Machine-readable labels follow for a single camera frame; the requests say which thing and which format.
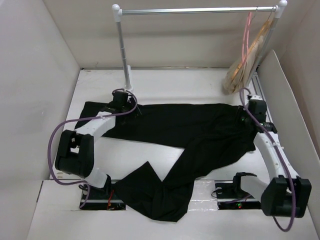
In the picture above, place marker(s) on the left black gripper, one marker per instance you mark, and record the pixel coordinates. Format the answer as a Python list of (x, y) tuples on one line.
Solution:
[(131, 103)]

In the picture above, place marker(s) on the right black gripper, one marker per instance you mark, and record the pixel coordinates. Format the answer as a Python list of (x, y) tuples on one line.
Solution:
[(241, 111)]

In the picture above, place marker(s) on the black trousers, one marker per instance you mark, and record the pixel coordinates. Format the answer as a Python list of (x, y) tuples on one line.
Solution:
[(211, 136)]

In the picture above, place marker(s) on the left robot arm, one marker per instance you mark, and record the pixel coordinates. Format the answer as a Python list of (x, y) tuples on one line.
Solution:
[(76, 149)]

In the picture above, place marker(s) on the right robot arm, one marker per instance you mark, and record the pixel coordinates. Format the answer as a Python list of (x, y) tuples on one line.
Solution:
[(286, 194)]

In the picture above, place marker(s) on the wooden hanger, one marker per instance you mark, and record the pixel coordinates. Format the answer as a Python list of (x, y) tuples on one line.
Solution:
[(263, 30)]

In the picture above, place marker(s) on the pink hanger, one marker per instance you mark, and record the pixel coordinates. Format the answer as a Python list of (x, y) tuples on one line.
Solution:
[(245, 40)]

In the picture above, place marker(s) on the white cardboard panel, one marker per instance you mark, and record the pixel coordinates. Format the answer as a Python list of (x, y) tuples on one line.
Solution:
[(287, 117)]

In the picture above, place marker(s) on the aluminium rail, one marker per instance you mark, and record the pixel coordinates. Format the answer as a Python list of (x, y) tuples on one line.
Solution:
[(258, 90)]

